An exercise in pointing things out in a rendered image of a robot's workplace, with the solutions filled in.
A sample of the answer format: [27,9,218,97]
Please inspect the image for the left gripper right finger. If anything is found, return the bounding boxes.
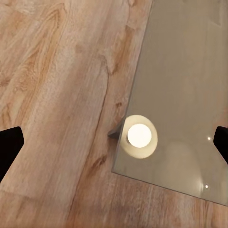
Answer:
[213,126,228,163]

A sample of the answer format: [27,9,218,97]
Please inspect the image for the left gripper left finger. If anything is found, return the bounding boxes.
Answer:
[0,126,24,183]

